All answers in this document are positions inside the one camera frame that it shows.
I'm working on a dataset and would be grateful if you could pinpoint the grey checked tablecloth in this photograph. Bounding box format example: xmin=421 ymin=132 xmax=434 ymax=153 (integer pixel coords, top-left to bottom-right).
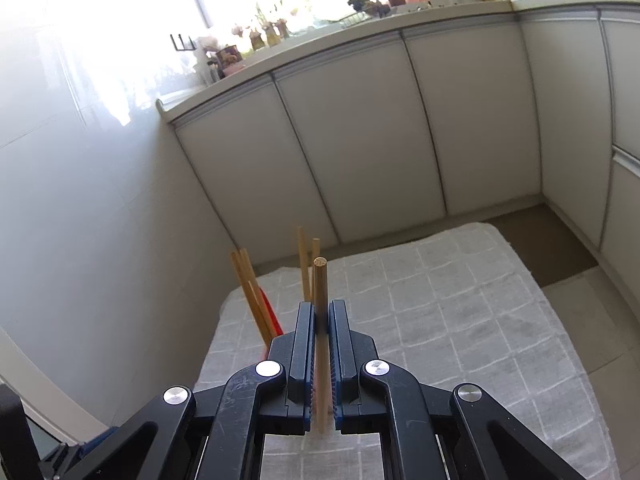
xmin=192 ymin=221 xmax=623 ymax=480

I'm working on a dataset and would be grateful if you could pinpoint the dark red mug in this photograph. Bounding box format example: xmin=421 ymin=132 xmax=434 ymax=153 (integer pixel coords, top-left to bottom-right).
xmin=216 ymin=45 xmax=245 ymax=72

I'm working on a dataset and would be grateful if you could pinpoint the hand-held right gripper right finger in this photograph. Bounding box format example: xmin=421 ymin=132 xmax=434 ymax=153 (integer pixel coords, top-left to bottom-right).
xmin=326 ymin=300 xmax=590 ymax=480

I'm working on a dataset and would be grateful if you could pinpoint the bunch of wooden chopsticks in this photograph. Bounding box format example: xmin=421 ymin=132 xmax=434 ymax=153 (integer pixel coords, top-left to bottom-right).
xmin=230 ymin=226 xmax=321 ymax=348

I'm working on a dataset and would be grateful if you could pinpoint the white bottle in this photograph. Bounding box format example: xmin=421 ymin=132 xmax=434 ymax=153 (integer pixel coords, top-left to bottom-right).
xmin=195 ymin=40 xmax=221 ymax=85

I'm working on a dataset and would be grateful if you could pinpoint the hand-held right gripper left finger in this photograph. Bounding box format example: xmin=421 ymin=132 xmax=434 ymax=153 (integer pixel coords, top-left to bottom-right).
xmin=62 ymin=301 xmax=318 ymax=480

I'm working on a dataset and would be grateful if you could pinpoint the white kitchen countertop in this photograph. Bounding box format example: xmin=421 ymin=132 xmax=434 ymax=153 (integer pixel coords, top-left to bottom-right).
xmin=156 ymin=0 xmax=640 ymax=121

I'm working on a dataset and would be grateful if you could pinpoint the white drawer front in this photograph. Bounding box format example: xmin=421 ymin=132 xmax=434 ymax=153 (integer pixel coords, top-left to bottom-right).
xmin=601 ymin=146 xmax=640 ymax=306
xmin=599 ymin=6 xmax=640 ymax=160

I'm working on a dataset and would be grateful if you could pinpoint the pink perforated utensil holder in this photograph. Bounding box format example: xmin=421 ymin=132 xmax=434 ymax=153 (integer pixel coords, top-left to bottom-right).
xmin=257 ymin=285 xmax=286 ymax=362

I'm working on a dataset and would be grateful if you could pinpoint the white cabinet door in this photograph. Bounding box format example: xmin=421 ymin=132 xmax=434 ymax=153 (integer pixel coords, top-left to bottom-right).
xmin=171 ymin=77 xmax=338 ymax=266
xmin=403 ymin=14 xmax=545 ymax=217
xmin=274 ymin=34 xmax=447 ymax=257
xmin=519 ymin=9 xmax=615 ymax=252

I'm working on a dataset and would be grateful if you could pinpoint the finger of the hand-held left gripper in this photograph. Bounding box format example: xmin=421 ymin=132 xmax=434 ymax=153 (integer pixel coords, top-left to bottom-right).
xmin=39 ymin=425 xmax=119 ymax=480

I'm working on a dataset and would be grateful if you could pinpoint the long wooden chopstick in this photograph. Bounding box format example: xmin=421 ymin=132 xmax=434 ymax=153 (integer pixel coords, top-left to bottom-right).
xmin=313 ymin=256 xmax=330 ymax=433

